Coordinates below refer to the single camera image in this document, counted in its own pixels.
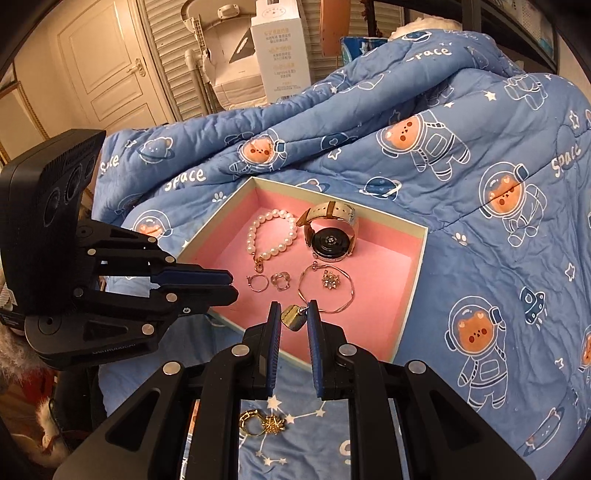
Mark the gold square earring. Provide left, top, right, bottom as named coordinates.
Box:
left=280, top=305, right=308, bottom=332

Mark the thin rose gold bangle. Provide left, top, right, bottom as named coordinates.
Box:
left=297, top=260, right=356, bottom=315

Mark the white pearl bracelet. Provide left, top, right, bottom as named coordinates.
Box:
left=244, top=208, right=300, bottom=274

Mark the brown strap wristwatch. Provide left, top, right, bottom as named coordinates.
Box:
left=297, top=200, right=359, bottom=262

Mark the gold snowflake earring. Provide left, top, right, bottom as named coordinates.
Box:
left=322, top=270, right=341, bottom=290
left=262, top=415, right=287, bottom=435

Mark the mint box pink lining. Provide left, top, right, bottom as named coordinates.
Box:
left=179, top=178, right=428, bottom=361

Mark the white baby high chair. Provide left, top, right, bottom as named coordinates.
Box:
left=180, top=0, right=267, bottom=110

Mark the blue space bear quilt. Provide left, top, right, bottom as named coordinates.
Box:
left=92, top=27, right=590, bottom=479

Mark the white panel door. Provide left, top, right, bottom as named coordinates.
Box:
left=52, top=1, right=168, bottom=134

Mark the tall white cardboard box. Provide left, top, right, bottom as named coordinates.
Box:
left=250, top=0, right=311, bottom=103

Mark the blue tissue pack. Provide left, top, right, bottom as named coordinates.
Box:
left=341, top=36, right=388, bottom=65

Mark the black metal shelf rack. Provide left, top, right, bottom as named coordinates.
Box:
left=399, top=0, right=559, bottom=74

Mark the gold chain link ring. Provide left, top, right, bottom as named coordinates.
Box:
left=237, top=408, right=270, bottom=437

